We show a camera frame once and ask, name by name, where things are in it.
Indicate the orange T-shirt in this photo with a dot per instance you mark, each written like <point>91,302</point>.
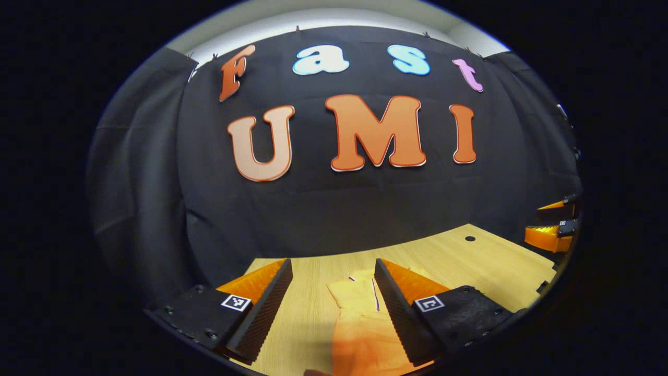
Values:
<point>360,324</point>

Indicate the black backdrop cloth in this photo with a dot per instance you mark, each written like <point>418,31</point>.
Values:
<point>334,209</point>

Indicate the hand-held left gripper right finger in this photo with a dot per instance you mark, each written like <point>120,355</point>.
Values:
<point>396,313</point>

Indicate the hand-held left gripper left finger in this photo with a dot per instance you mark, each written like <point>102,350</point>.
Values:
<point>271,308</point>

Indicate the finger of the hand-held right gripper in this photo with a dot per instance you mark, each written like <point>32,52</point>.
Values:
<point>554,205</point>
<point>545,237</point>

